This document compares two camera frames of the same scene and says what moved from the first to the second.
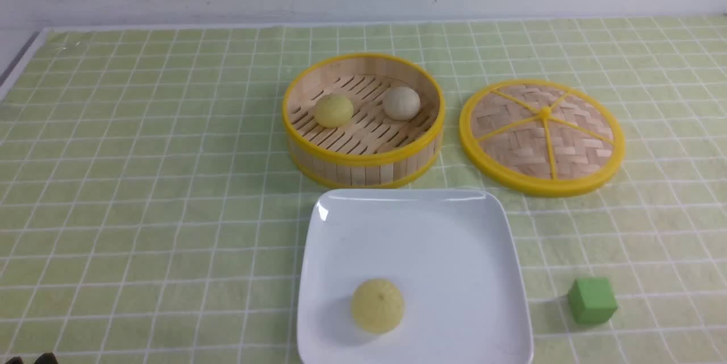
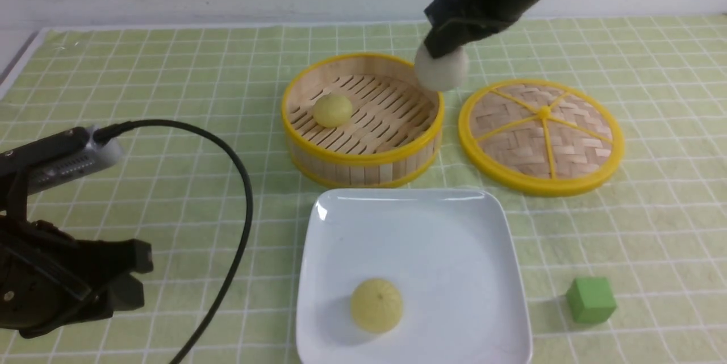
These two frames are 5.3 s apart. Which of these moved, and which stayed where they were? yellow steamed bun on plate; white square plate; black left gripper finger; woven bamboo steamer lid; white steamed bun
Moved: white steamed bun; black left gripper finger
Stayed: woven bamboo steamer lid; white square plate; yellow steamed bun on plate
